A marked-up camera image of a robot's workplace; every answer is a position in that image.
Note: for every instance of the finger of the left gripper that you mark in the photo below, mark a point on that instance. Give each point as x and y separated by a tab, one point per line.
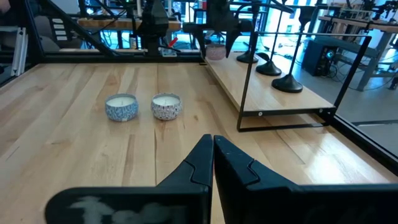
233	34
202	29

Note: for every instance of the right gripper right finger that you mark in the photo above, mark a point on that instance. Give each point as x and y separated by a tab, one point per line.
248	199

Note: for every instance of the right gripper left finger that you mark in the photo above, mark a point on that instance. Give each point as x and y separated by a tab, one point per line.
186	193

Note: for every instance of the pink patterned candle tin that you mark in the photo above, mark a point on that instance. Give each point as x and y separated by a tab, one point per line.
215	53

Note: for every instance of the medium black candlestick holder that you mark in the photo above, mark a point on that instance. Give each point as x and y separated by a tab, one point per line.
247	58

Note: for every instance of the tall black candlestick holder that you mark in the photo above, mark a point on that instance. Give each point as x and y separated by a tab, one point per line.
269	70

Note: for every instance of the short black candlestick holder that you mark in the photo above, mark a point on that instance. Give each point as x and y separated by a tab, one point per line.
287	84

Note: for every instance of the white speckled candle tin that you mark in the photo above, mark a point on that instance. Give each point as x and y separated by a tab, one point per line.
166	112

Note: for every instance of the blue patterned candle tin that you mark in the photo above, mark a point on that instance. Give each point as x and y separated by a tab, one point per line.
121	112

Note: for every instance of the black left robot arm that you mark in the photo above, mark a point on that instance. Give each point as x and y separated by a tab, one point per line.
154	25

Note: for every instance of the red tool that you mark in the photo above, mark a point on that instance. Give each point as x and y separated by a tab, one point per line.
173	42

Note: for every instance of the wooden workbench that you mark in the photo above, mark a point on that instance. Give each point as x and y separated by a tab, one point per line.
124	24

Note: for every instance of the black computer tower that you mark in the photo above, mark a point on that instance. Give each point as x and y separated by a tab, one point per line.
317	59

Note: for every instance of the wooden side table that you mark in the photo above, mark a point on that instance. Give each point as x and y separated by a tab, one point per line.
357	23

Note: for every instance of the silver aluminium extrusion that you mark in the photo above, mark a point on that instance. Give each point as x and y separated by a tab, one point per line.
19	49

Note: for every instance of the wooden shelf with black frame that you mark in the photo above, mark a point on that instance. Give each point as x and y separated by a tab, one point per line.
264	90

